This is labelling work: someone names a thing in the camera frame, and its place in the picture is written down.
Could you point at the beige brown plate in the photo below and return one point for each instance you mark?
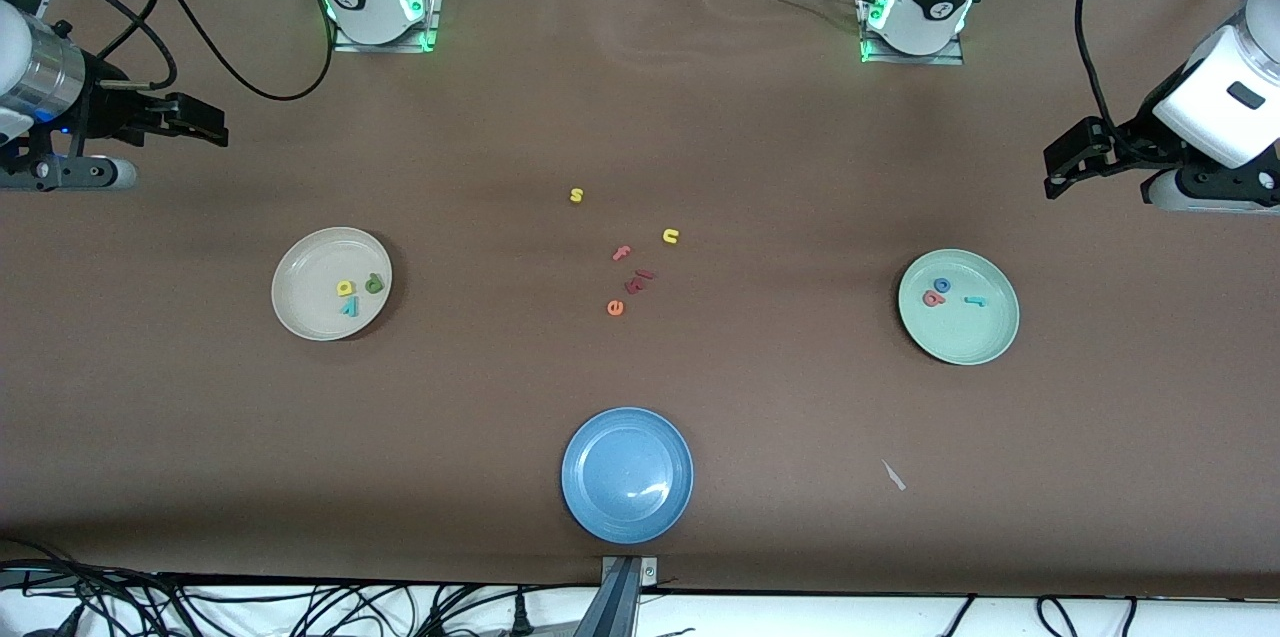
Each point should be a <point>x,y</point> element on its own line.
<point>310,267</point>

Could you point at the grey metal camera mount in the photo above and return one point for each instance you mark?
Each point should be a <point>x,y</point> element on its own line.
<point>618,602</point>

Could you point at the cyan foam letter y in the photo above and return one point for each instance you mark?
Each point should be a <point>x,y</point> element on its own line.
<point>352,308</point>

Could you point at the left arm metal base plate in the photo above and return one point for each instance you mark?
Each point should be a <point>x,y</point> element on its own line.
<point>915,59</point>

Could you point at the dark red foam letter k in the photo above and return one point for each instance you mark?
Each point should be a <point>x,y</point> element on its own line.
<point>633,285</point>

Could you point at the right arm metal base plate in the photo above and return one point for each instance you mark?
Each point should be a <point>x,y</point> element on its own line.
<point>385,47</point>

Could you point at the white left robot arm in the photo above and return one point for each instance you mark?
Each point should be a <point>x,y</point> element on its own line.
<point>1215,107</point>

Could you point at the white paper scrap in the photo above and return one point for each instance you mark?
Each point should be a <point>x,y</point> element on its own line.
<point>894,476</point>

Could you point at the pale green plate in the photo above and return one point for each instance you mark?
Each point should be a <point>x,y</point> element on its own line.
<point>975,337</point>

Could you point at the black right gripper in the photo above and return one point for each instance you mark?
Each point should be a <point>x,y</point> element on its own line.
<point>104,103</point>

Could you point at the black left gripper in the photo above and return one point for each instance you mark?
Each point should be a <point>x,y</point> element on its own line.
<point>1126,139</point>

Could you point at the blue plate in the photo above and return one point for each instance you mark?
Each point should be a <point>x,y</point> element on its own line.
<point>627,475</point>

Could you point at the black power plug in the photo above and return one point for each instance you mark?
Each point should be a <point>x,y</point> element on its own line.
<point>520,620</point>

